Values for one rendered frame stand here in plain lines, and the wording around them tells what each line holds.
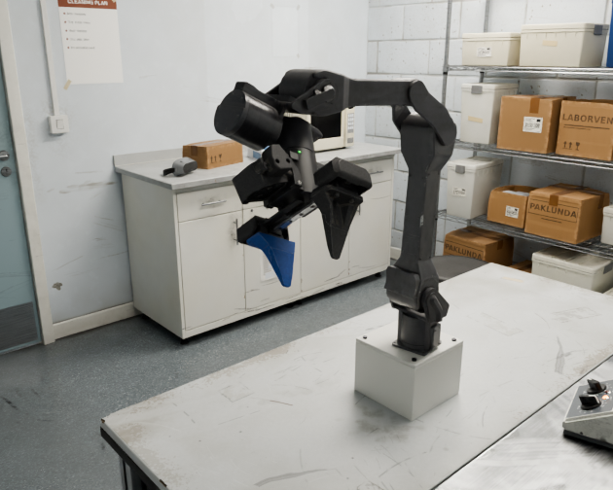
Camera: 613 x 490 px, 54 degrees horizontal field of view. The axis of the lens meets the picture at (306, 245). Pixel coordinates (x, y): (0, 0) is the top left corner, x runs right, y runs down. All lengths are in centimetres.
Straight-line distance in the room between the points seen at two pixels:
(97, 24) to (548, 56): 227
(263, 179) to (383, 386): 53
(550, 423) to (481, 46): 272
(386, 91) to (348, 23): 361
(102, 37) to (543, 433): 290
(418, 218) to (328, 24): 344
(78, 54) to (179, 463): 266
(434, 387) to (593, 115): 239
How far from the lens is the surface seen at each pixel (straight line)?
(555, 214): 336
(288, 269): 73
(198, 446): 101
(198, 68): 369
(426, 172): 95
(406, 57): 437
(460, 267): 257
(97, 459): 258
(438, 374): 108
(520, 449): 104
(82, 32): 339
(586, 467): 104
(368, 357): 108
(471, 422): 108
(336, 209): 68
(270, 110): 73
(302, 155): 74
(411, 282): 98
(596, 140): 329
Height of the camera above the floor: 149
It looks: 18 degrees down
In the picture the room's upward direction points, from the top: straight up
